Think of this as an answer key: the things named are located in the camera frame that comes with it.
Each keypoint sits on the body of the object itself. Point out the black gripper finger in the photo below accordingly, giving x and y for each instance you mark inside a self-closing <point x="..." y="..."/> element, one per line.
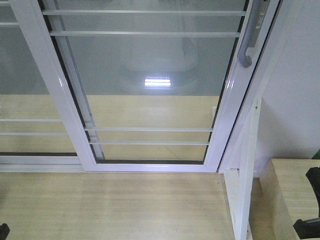
<point x="307" y="229"/>
<point x="313" y="176"/>
<point x="4" y="231"/>

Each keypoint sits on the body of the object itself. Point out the grey door handle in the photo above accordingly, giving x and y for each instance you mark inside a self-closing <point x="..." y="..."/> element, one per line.
<point x="242" y="56"/>

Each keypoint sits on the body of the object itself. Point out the white framed sliding glass door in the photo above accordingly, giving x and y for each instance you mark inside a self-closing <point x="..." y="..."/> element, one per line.
<point x="32" y="24"/>

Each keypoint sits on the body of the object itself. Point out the silver door lock plate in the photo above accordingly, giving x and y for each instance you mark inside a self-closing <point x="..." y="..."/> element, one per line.
<point x="261" y="12"/>

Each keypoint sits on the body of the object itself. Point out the fixed white glass panel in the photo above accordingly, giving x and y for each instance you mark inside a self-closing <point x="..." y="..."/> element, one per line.
<point x="33" y="137"/>

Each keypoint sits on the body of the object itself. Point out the white wooden brace post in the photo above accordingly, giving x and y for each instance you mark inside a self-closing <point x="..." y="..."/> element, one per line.
<point x="239" y="181"/>

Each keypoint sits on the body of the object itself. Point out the white door jamb frame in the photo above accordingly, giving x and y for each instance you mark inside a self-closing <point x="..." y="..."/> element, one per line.
<point x="243" y="85"/>

